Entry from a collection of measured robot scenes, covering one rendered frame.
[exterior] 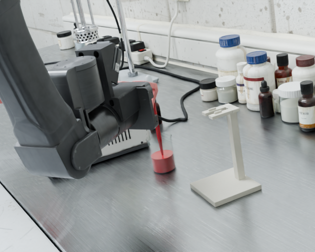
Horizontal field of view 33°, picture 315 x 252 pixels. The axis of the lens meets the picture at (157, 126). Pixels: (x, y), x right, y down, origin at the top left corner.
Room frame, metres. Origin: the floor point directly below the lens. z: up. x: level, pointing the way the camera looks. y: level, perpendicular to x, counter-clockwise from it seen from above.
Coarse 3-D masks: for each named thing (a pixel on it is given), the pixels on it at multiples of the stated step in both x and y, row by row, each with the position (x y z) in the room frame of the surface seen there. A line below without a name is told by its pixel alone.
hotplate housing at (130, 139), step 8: (120, 136) 0.93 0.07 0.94; (128, 136) 0.93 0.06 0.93; (136, 136) 0.94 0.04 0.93; (144, 136) 0.94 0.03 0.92; (112, 144) 0.92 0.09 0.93; (120, 144) 0.93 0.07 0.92; (128, 144) 0.93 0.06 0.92; (136, 144) 0.94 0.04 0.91; (144, 144) 0.94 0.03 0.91; (104, 152) 0.91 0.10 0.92; (112, 152) 0.92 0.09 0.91; (120, 152) 0.93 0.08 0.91; (96, 160) 0.91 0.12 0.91
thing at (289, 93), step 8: (280, 88) 0.95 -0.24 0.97; (288, 88) 0.94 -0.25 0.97; (296, 88) 0.93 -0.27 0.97; (280, 96) 0.94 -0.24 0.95; (288, 96) 0.93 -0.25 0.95; (296, 96) 0.92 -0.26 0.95; (280, 104) 0.95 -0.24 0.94; (288, 104) 0.93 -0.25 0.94; (296, 104) 0.92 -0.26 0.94; (280, 112) 0.95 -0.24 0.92; (288, 112) 0.93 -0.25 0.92; (296, 112) 0.92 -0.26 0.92; (288, 120) 0.93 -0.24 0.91; (296, 120) 0.92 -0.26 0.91
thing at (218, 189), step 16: (208, 112) 0.73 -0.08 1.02; (224, 112) 0.72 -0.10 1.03; (240, 144) 0.73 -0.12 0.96; (240, 160) 0.73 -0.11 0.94; (208, 176) 0.76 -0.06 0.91; (224, 176) 0.75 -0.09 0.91; (240, 176) 0.73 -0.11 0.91; (208, 192) 0.71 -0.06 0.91; (224, 192) 0.70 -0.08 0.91; (240, 192) 0.69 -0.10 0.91
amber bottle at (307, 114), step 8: (304, 80) 0.90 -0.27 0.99; (304, 88) 0.88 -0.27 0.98; (312, 88) 0.88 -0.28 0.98; (304, 96) 0.89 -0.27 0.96; (312, 96) 0.89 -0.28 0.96; (304, 104) 0.88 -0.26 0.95; (312, 104) 0.87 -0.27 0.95; (304, 112) 0.88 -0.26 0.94; (312, 112) 0.87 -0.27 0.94; (304, 120) 0.88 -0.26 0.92; (312, 120) 0.87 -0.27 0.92; (304, 128) 0.88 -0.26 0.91; (312, 128) 0.87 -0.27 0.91
